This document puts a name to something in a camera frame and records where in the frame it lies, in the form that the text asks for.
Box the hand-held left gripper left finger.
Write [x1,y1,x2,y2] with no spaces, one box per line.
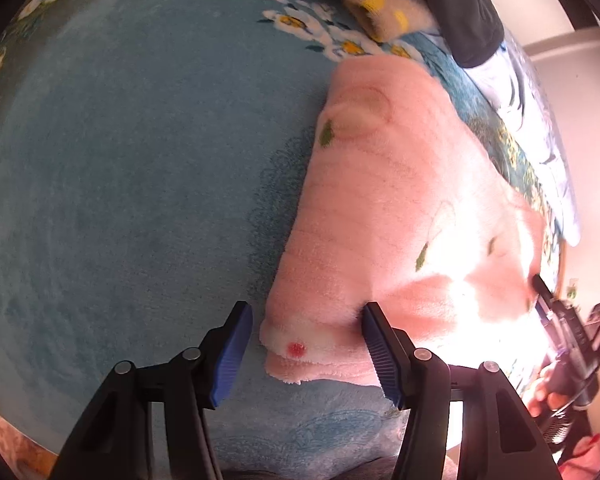
[48,301,254,480]

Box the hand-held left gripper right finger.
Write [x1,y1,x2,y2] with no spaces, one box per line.
[361,302,565,480]

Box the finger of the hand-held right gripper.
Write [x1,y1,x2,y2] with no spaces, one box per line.
[530,275,563,331]

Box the pink fleece garment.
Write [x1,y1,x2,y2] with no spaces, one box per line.
[259,55,561,390]

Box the person's right hand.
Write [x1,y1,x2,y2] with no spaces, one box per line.
[526,364,576,418]

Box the white and blue printed cloth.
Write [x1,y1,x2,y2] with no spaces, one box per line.
[467,35,582,247]

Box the teal floral blanket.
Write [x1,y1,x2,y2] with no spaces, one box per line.
[0,0,571,476]

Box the dark grey cloth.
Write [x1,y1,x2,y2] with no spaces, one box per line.
[422,0,505,69]

